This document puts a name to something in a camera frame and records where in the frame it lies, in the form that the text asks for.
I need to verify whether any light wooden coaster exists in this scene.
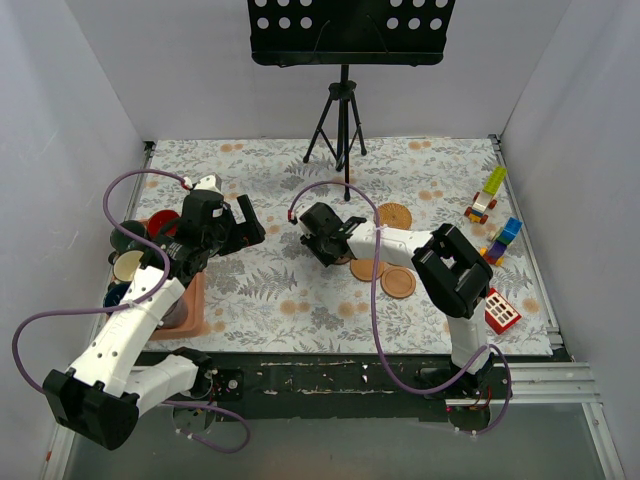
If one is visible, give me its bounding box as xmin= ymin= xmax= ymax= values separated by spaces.
xmin=350 ymin=259 xmax=387 ymax=282
xmin=381 ymin=266 xmax=416 ymax=299

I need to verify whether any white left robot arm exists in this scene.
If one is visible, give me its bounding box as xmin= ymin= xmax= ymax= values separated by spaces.
xmin=43 ymin=189 xmax=265 ymax=450

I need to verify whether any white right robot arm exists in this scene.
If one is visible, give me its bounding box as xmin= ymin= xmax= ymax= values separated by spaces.
xmin=288 ymin=202 xmax=493 ymax=398

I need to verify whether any red cup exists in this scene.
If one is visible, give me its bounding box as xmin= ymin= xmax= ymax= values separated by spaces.
xmin=147 ymin=209 xmax=180 ymax=239

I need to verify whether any far woven rattan coaster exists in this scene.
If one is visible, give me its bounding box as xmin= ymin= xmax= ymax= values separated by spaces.
xmin=377 ymin=202 xmax=413 ymax=230

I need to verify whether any dark green cup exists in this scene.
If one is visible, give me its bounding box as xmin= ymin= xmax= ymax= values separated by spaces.
xmin=109 ymin=220 xmax=149 ymax=254

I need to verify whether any cream white cup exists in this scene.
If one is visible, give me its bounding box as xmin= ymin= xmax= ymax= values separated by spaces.
xmin=112 ymin=250 xmax=144 ymax=282

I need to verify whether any lilac purple cup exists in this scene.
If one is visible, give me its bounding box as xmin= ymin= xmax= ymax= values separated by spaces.
xmin=159 ymin=297 xmax=189 ymax=329

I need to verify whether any dark blue cup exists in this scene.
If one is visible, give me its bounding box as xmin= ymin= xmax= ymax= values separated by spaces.
xmin=103 ymin=282 xmax=130 ymax=308

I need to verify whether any floral patterned table mat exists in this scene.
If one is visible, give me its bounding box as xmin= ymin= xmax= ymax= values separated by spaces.
xmin=97 ymin=138 xmax=556 ymax=355

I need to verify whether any pink plastic tray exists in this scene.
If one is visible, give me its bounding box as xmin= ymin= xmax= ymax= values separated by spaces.
xmin=150 ymin=272 xmax=206 ymax=341

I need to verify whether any toy car with yellow block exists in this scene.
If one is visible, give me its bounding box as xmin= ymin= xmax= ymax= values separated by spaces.
xmin=464 ymin=166 xmax=507 ymax=225

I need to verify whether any blue green purple block toy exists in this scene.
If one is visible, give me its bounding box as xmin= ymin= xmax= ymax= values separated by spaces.
xmin=480 ymin=217 xmax=523 ymax=266

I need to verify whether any red toy window block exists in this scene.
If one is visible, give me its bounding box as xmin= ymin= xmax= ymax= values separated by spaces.
xmin=485 ymin=288 xmax=522 ymax=335

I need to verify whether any black music stand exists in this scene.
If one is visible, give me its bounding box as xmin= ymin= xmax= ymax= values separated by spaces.
xmin=247 ymin=0 xmax=455 ymax=174

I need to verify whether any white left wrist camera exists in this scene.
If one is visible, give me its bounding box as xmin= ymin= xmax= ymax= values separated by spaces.
xmin=181 ymin=174 xmax=222 ymax=194

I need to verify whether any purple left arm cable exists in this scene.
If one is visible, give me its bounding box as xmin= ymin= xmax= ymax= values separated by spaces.
xmin=12 ymin=168 xmax=251 ymax=454

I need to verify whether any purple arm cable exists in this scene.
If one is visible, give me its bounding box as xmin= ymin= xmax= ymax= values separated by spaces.
xmin=12 ymin=168 xmax=251 ymax=454
xmin=287 ymin=180 xmax=514 ymax=435

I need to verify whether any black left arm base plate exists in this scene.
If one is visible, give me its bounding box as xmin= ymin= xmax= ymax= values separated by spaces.
xmin=203 ymin=369 xmax=244 ymax=403

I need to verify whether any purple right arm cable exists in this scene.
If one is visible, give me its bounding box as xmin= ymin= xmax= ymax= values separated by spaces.
xmin=287 ymin=180 xmax=514 ymax=435

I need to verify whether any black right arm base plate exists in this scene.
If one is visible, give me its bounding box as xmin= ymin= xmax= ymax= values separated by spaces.
xmin=419 ymin=367 xmax=514 ymax=401

